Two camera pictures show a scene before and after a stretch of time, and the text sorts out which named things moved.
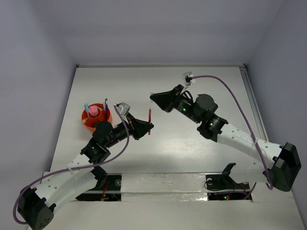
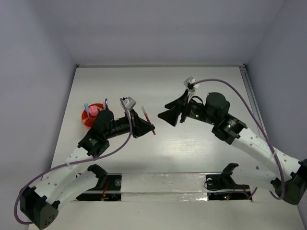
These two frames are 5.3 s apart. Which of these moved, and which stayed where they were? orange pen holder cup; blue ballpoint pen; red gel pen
Moved: red gel pen
Stayed: blue ballpoint pen; orange pen holder cup
